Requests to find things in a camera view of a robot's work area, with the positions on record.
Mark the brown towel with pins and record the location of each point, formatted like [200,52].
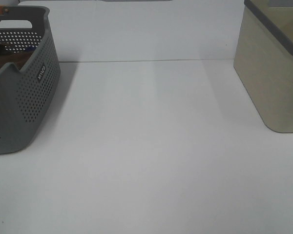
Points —
[19,59]

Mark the grey perforated laundry basket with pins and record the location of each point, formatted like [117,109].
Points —
[26,93]

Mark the beige plastic bin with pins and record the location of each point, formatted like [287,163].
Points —
[264,60]

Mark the blue cloth in basket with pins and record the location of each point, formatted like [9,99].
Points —
[30,49]

